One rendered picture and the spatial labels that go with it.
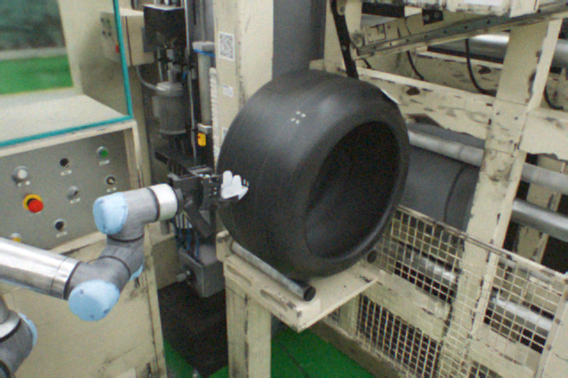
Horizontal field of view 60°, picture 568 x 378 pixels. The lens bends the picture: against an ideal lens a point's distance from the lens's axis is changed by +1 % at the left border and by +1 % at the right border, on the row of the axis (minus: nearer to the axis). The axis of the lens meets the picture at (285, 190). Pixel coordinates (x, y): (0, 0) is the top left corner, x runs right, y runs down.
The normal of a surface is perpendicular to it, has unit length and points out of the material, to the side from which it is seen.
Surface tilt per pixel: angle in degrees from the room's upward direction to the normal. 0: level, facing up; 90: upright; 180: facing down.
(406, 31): 90
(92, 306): 90
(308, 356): 0
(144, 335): 90
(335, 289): 0
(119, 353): 90
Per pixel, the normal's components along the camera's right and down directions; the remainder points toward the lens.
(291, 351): 0.02, -0.90
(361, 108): 0.67, 0.17
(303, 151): 0.06, -0.04
